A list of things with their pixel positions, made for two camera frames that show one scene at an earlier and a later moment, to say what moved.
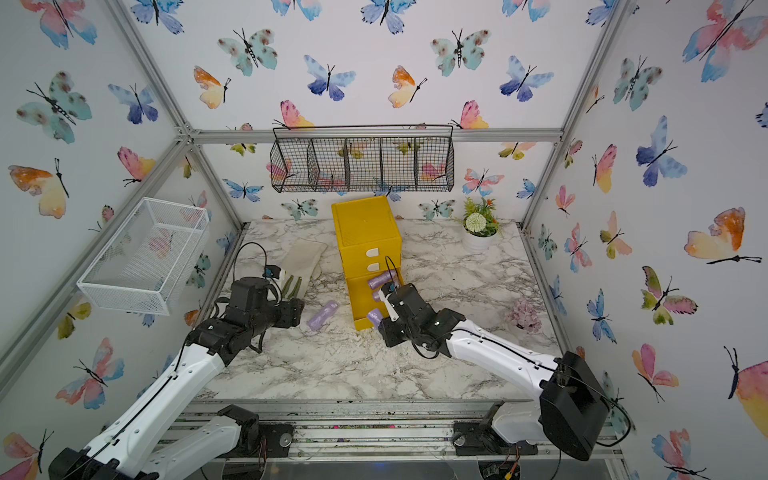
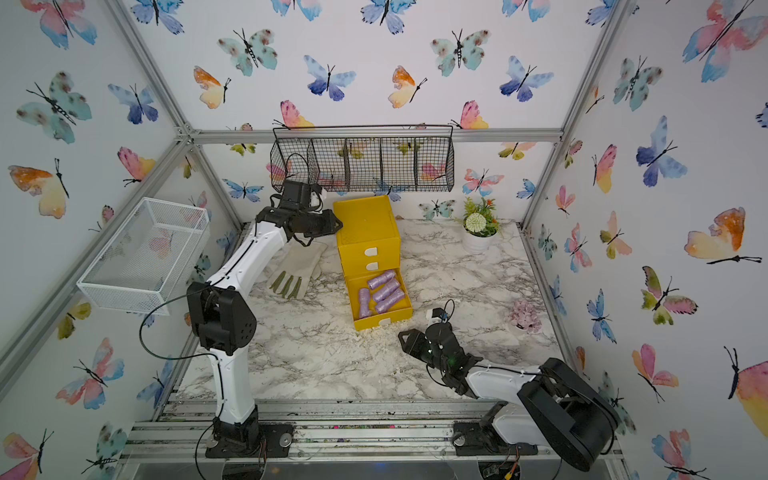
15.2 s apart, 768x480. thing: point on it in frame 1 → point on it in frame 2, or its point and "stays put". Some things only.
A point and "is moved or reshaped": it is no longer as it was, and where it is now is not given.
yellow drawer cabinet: x=370 y=251 stays put
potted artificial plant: x=480 y=228 stays put
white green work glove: x=299 y=266 stays put
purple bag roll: x=385 y=278 stays put
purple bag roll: x=324 y=313 → x=364 y=302
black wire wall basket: x=363 y=159 stays put
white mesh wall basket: x=140 y=269 stays put
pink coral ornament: x=524 y=315 stays put
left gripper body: x=284 y=315 → x=316 y=225
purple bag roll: x=375 y=317 is moved or reshaped
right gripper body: x=395 y=332 → x=440 y=367
